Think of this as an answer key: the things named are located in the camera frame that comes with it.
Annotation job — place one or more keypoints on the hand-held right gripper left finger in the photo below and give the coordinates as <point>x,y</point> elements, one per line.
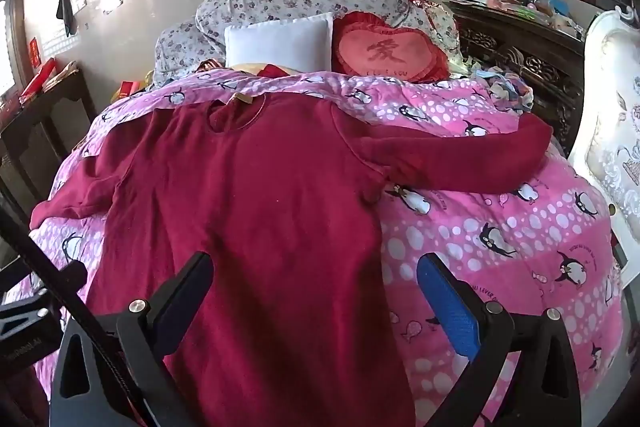
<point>186,294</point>

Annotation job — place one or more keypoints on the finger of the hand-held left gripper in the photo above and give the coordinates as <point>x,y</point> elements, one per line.
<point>70,274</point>

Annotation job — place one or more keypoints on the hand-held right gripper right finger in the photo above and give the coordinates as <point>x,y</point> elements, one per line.
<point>447,307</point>

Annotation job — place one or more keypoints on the red long-sleeved shirt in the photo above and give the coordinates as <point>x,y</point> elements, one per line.
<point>260,207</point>

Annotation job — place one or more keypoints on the pink penguin print blanket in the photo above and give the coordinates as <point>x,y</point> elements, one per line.
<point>500,247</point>

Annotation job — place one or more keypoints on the dark wooden side table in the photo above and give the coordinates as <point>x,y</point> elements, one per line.
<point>45,107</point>

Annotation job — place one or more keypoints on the small red box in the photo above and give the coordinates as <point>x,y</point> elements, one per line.
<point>130,88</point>

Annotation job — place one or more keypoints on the long red box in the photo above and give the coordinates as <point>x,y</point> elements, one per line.
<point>37,79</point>

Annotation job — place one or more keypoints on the pile of light blue cloths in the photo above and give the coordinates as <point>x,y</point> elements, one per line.
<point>505,87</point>

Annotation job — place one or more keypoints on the yellow and red cloth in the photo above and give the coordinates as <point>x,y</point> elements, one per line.
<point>265,69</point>

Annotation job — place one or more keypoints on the white ornate chair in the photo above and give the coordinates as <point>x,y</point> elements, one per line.
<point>610,132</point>

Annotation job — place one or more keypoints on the red heart-shaped cushion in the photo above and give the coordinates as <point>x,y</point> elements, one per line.
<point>385,52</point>

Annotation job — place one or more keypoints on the dark carved wooden headboard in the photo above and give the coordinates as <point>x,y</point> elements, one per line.
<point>530,57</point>

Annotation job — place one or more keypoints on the black hanging cloth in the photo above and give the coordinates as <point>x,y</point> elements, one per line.
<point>66,9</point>

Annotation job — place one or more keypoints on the white pillow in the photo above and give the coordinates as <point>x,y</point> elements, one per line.
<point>280,42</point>

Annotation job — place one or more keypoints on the clutter pile on cabinet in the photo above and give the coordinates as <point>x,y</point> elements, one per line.
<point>540,4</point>

